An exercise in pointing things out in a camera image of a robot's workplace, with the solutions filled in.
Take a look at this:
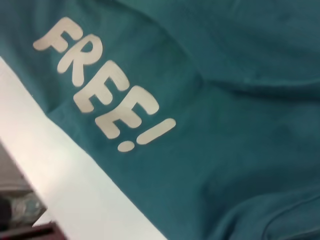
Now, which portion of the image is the teal blue t-shirt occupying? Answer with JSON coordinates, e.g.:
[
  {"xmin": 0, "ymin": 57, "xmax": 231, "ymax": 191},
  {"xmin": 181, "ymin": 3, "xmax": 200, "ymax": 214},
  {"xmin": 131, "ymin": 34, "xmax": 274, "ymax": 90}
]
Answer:
[{"xmin": 0, "ymin": 0, "xmax": 320, "ymax": 240}]

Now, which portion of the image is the crumpled grey green bundle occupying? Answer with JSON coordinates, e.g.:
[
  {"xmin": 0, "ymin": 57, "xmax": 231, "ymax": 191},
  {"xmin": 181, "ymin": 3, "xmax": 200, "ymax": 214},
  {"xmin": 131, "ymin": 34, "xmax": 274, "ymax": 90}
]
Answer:
[{"xmin": 9, "ymin": 191, "xmax": 49, "ymax": 226}]

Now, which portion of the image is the dark maroon furniture piece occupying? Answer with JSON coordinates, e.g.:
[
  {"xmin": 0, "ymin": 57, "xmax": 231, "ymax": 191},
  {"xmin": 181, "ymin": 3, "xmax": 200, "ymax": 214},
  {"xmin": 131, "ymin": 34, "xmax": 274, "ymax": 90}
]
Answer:
[{"xmin": 0, "ymin": 221, "xmax": 66, "ymax": 240}]

